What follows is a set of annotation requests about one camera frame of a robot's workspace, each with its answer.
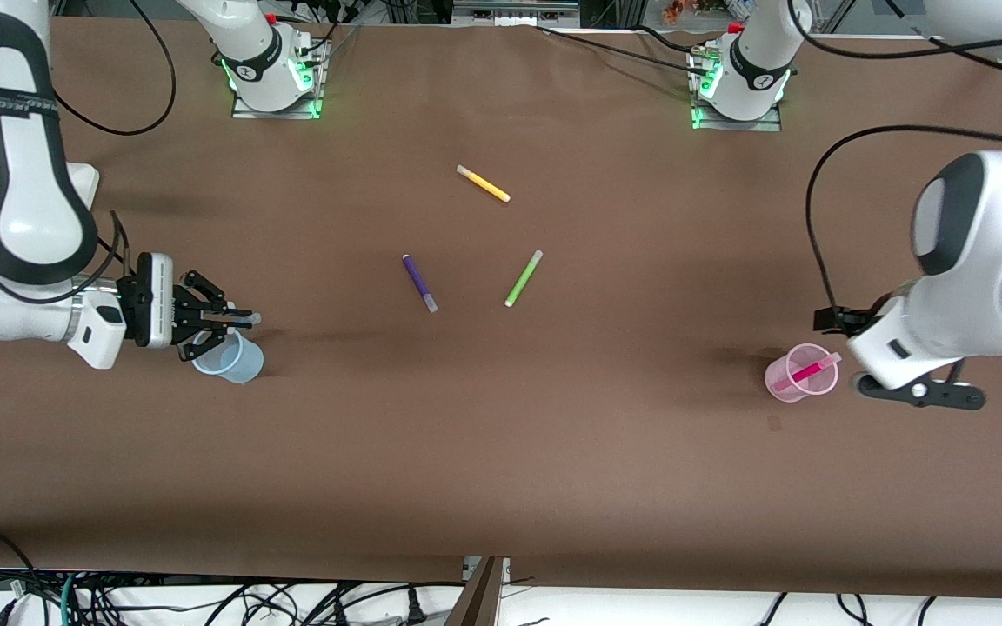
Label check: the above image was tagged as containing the purple marker with clear cap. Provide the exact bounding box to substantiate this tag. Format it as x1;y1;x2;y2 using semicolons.
402;254;439;314

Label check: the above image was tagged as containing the translucent pink plastic cup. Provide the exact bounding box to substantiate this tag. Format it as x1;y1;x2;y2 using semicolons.
765;343;840;404

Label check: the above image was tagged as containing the long black cable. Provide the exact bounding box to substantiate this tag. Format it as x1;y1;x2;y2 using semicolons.
534;24;715;79

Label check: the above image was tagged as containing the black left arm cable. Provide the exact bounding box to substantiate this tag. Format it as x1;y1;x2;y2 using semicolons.
786;0;1002;324

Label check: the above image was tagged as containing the pink marker with clear cap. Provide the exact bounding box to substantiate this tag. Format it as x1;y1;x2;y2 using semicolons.
773;351;843;392

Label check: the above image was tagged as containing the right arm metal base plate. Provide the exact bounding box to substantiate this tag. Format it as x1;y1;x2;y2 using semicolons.
230;35;329;120

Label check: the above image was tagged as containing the yellow marker with clear cap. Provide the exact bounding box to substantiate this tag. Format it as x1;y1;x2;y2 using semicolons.
456;164;511;203

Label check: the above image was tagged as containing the grey metal equipment box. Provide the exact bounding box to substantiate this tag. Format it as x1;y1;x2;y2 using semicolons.
453;0;580;25

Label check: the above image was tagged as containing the translucent blue plastic cup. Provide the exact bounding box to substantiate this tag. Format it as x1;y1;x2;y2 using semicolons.
191;329;265;384

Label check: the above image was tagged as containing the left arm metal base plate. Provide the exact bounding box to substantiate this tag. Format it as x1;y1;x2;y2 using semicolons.
689;43;783;133

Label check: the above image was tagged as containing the green marker with clear cap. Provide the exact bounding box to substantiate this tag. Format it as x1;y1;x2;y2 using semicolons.
504;250;544;308

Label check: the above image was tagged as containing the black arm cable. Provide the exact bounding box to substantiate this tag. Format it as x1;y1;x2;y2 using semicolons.
786;0;1002;324
0;0;178;305

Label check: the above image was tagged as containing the brown table cover sheet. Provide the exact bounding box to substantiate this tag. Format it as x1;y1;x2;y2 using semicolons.
0;16;1002;601

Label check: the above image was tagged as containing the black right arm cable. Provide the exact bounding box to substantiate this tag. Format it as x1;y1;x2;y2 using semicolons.
0;0;178;305

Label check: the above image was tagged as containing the brown table leg beam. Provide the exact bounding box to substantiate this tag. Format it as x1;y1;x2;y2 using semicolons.
444;556;506;626

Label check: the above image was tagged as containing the short black cable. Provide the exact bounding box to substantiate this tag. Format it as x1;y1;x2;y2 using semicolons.
636;24;711;57

